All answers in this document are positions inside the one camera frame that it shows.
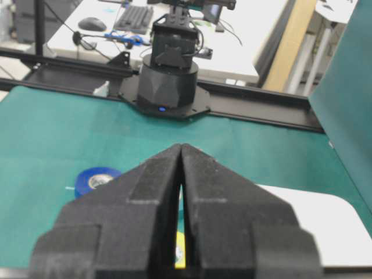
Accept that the black keyboard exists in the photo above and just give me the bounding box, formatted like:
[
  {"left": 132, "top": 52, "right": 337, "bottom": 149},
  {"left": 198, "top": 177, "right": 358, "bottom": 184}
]
[{"left": 114, "top": 5, "right": 153, "bottom": 35}]

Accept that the green table cloth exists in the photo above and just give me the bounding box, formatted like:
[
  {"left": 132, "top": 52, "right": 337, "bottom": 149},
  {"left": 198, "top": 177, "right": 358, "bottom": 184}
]
[{"left": 1, "top": 87, "right": 371, "bottom": 268}]

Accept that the white plastic tray case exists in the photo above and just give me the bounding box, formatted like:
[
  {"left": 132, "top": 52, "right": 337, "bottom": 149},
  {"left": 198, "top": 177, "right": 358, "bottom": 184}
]
[{"left": 259, "top": 184, "right": 371, "bottom": 267}]

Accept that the black aluminium frame rail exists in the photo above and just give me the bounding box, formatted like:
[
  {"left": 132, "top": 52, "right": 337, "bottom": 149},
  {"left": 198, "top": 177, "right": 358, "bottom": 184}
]
[{"left": 1, "top": 48, "right": 324, "bottom": 133}]

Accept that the white background desk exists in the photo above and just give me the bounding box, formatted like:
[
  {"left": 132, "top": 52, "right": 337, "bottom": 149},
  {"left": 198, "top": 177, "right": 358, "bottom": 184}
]
[{"left": 48, "top": 1, "right": 287, "bottom": 83}]

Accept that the yellow tape roll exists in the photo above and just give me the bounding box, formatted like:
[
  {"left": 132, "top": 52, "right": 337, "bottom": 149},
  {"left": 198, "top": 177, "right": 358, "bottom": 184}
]
[{"left": 174, "top": 231, "right": 186, "bottom": 269}]

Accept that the black computer mouse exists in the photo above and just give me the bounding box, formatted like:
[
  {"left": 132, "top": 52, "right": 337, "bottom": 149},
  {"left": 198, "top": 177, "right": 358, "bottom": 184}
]
[{"left": 78, "top": 17, "right": 107, "bottom": 32}]

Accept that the blue tape roll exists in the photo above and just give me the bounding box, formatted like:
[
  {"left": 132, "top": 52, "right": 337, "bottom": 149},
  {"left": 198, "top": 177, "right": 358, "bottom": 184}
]
[{"left": 74, "top": 167, "right": 121, "bottom": 198}]

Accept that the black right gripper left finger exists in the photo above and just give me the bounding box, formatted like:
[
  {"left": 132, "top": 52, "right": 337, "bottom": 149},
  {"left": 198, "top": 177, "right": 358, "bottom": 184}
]
[{"left": 28, "top": 144, "right": 181, "bottom": 278}]

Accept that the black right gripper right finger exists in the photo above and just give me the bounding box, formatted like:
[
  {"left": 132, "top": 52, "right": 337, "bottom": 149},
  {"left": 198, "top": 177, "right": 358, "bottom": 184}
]
[{"left": 181, "top": 144, "right": 323, "bottom": 278}]

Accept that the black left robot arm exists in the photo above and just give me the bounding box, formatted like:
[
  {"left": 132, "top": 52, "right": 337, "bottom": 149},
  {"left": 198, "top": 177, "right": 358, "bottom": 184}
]
[{"left": 118, "top": 1, "right": 212, "bottom": 119}]

